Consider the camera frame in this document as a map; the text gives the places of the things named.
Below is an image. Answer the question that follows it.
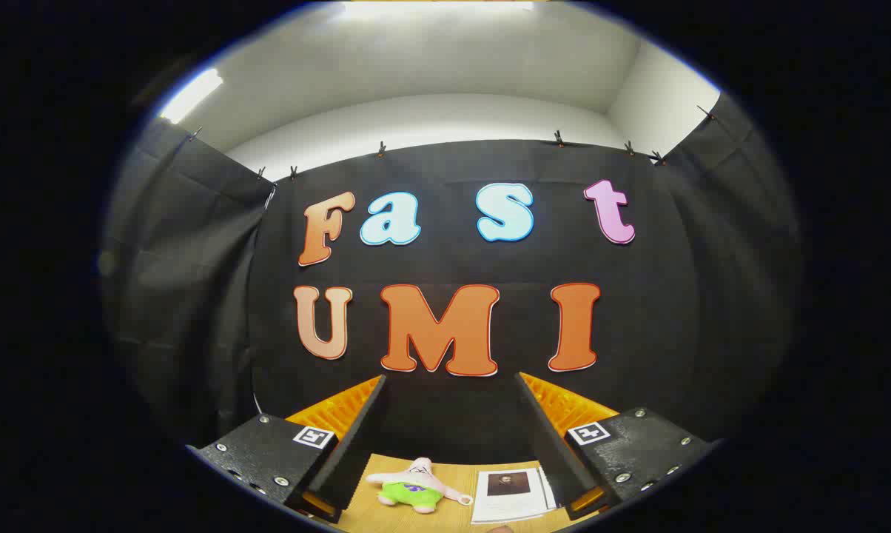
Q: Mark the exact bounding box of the row of cloth clips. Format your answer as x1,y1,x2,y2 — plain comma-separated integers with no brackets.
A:
186,104,716,182

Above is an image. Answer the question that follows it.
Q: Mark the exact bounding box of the white book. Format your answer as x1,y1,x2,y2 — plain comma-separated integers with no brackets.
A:
471,465,557,525

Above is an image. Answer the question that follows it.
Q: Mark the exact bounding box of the fluorescent ceiling light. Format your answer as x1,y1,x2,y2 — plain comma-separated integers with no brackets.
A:
334,0,535,19
157,68,224,125

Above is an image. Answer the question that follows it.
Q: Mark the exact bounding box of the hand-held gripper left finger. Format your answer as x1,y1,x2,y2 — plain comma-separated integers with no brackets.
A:
186,374,388,525

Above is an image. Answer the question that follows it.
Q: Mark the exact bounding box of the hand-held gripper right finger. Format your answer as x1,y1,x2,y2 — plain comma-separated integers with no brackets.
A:
515,372,719,520

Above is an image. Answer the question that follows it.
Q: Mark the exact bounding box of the pink starfish plush toy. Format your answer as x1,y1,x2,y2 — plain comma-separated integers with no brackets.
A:
366,457,474,514

